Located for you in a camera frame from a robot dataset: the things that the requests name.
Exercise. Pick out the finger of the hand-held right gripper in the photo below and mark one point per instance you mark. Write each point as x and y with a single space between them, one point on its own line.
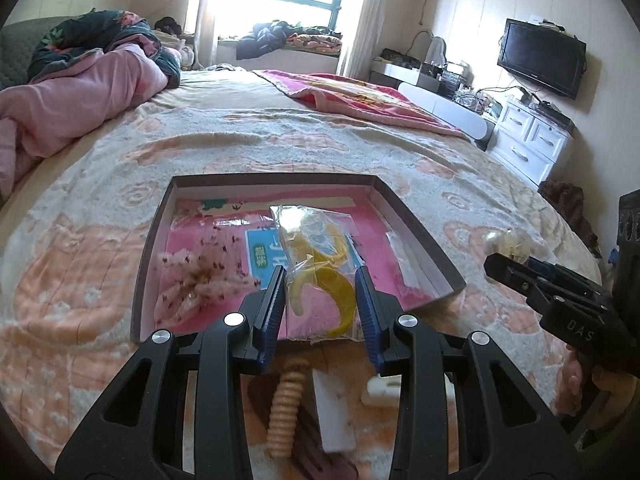
565 272
510 277

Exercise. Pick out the pink quilt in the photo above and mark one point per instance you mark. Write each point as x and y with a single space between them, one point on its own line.
75 95

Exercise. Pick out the small white hair clip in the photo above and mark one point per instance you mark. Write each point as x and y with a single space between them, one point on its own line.
380 391

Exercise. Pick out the clear plastic packet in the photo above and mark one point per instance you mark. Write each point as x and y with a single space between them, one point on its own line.
412 260

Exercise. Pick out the white paper card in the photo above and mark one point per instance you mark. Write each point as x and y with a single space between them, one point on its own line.
335 410

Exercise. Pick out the red and pink blanket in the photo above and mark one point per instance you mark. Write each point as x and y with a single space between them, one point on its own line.
360 97

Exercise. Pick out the dark jacket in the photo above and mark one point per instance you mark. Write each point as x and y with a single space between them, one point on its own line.
260 40

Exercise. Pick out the black set-top box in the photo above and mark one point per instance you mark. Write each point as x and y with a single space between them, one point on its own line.
552 112

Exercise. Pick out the maroon long hair clip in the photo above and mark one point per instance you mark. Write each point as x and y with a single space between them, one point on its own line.
310 455

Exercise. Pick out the black flat television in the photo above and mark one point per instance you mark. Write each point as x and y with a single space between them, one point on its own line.
542 57

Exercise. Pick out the floral cushion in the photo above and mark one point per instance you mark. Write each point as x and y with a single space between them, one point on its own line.
315 40

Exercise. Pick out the beige spiral hair clip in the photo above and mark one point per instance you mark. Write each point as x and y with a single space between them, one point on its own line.
285 410

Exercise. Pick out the floral sheer scrunchie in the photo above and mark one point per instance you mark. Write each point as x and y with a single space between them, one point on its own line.
200 280

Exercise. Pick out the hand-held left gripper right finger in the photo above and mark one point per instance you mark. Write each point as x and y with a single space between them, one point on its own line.
367 310

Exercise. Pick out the person's right hand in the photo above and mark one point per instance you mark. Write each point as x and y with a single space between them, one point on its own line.
615 390

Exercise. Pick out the white drawer cabinet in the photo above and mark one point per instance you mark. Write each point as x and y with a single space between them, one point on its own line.
530 135

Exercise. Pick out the shallow brown box pink inside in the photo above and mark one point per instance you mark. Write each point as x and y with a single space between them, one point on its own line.
390 220

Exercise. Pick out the brown fluffy cloth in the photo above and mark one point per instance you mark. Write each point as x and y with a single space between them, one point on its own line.
567 205

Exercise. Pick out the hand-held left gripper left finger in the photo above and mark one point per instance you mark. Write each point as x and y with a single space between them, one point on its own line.
272 310

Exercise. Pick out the dark floral quilt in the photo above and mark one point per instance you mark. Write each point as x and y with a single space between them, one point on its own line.
100 30

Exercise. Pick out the green quilted headboard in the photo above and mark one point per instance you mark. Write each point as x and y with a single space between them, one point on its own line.
20 45

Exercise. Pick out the white rounded footboard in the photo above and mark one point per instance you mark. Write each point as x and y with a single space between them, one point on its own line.
450 107

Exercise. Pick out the white desk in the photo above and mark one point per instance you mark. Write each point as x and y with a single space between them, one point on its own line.
395 74

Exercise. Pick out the white desk lamp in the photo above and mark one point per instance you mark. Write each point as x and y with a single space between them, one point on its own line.
435 50

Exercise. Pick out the metal desk rack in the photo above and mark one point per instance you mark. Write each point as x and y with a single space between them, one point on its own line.
455 77

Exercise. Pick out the black bag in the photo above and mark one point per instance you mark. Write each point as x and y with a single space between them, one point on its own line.
169 25

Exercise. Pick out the white flower claw clip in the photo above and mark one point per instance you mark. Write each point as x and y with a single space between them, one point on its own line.
505 246

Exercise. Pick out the sheer white curtain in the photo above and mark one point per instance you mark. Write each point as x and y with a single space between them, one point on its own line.
357 25
207 10

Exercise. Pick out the blue printed card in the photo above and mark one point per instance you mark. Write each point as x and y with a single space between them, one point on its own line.
260 255

